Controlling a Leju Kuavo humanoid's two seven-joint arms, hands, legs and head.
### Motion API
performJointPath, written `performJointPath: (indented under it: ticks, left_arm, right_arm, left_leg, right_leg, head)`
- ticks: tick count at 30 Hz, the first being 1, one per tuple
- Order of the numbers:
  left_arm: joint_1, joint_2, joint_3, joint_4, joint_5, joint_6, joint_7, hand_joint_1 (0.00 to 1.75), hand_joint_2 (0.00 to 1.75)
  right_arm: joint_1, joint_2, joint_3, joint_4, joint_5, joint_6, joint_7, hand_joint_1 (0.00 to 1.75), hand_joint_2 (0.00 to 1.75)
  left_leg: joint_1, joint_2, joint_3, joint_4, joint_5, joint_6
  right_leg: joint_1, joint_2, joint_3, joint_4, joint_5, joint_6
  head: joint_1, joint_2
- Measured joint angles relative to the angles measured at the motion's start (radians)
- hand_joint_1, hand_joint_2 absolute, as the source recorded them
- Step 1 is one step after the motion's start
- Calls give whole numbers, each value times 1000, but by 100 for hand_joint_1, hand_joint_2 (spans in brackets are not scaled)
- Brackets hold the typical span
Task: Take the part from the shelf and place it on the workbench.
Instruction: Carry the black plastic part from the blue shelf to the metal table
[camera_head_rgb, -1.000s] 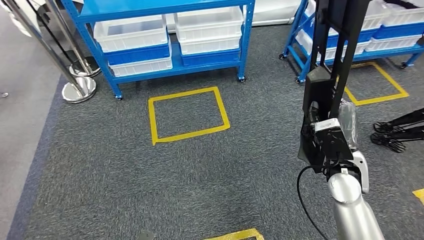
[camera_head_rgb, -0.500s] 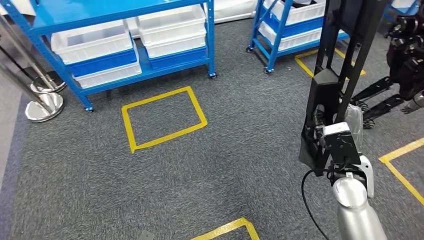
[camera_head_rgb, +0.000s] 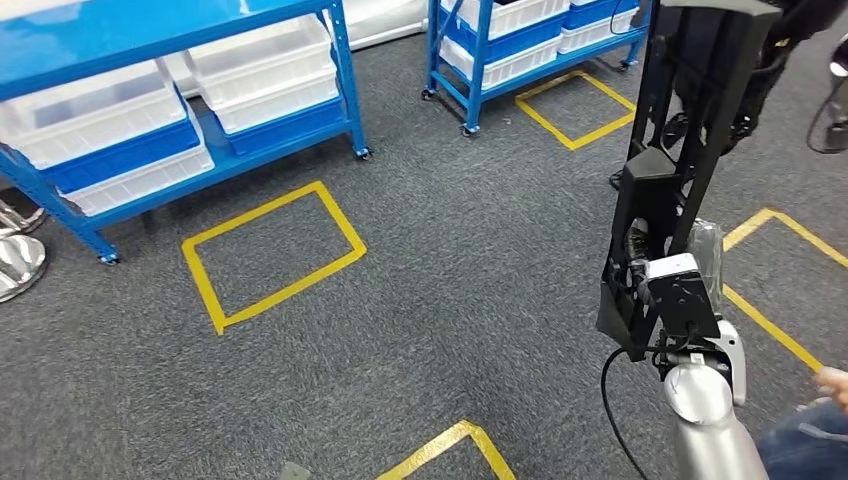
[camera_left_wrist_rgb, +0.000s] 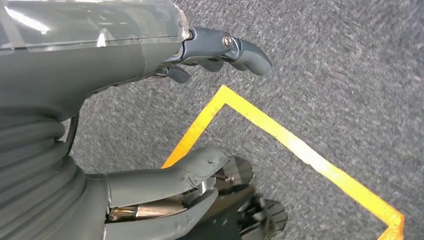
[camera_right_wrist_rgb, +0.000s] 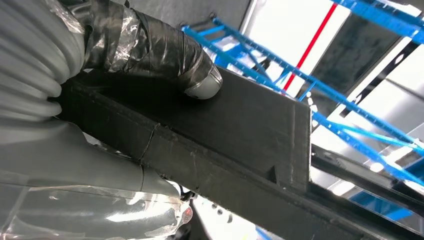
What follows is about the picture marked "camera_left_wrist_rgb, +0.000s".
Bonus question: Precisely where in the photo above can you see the black robot foot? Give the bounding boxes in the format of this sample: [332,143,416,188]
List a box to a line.
[198,156,289,240]

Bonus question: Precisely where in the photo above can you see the yellow floor tape square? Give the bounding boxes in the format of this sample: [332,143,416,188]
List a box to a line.
[161,85,406,240]

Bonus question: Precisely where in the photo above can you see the ribbed grey left arm sleeve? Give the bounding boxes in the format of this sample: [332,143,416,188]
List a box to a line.
[0,115,89,240]

